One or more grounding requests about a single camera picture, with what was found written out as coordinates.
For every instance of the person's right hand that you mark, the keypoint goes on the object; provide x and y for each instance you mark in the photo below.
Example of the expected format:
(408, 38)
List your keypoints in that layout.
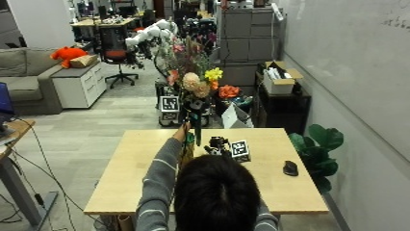
(217, 145)

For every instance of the person's left hand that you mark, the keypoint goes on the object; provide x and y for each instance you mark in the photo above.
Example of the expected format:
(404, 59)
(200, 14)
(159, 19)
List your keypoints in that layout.
(191, 113)

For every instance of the mixed artificial flower bouquet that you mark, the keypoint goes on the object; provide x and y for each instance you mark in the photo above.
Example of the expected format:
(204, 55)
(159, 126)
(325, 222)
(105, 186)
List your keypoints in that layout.
(193, 82)

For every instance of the white marker cube on right glove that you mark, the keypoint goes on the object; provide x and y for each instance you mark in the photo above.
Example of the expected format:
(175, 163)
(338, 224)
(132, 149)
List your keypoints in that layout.
(240, 150)

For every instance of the white marker cube on glove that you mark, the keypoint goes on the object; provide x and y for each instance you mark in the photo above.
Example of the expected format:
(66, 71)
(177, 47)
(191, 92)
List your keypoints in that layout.
(240, 150)
(169, 104)

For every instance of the white marker cube on left glove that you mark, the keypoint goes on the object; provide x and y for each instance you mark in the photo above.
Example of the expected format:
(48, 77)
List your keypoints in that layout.
(169, 104)

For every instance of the orange artificial flower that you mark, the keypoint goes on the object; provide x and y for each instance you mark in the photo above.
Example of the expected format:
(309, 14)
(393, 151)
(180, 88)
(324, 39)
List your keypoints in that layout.
(228, 91)

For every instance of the white paper bag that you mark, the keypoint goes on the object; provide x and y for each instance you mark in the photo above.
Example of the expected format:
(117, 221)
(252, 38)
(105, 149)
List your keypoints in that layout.
(235, 118)

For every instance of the black shelf unit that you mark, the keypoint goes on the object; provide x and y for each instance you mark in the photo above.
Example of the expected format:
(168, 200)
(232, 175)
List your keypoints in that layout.
(281, 109)

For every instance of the open cardboard box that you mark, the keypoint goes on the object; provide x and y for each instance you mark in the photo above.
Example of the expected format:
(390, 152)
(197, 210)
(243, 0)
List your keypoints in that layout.
(279, 80)

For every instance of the black computer mouse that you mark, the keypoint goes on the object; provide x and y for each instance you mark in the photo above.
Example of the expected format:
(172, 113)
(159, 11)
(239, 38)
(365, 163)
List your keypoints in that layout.
(290, 168)

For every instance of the grey filing cabinets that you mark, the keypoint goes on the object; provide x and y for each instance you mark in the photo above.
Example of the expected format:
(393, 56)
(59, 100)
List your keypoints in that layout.
(249, 35)

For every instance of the green leafy potted plant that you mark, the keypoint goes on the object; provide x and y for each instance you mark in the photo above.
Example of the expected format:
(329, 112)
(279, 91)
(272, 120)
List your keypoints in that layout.
(318, 150)

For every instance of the white orchid flowers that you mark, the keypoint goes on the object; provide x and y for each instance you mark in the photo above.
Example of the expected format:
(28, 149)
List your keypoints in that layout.
(149, 32)

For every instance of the black office chair red seat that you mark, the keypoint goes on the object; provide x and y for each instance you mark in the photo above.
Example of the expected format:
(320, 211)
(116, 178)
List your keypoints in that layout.
(115, 53)

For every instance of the white drawer cabinet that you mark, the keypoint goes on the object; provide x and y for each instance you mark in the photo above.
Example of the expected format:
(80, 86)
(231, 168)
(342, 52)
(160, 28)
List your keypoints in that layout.
(79, 85)

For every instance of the tan cushion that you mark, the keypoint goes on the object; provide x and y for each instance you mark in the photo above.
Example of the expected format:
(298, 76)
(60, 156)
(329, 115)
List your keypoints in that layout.
(84, 61)

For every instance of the wooden office desk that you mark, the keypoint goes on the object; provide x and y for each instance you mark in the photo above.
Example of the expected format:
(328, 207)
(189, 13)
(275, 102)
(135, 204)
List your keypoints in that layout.
(103, 22)

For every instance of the orange plush toy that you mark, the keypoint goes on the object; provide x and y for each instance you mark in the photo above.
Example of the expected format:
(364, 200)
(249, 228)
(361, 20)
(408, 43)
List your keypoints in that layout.
(67, 54)

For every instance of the whiteboard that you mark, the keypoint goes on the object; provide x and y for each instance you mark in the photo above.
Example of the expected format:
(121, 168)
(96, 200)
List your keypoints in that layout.
(354, 64)

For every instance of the grey sofa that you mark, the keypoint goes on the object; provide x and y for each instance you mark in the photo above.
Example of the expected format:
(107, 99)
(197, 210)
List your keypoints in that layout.
(23, 80)

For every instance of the wooden side desk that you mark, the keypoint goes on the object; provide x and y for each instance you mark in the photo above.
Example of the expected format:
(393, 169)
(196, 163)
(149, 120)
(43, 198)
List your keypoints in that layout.
(15, 166)

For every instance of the blue laptop screen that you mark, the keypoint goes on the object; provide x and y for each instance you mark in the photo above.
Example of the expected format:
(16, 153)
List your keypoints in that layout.
(6, 102)

